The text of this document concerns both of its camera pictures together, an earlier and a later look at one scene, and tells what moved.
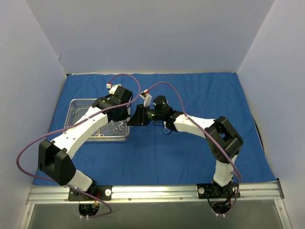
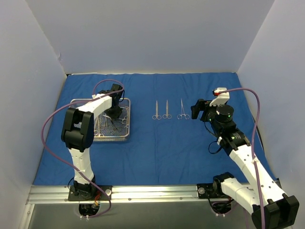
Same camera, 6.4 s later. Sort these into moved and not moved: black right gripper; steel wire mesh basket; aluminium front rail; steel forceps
Moved: black right gripper; steel forceps
Not moved: aluminium front rail; steel wire mesh basket
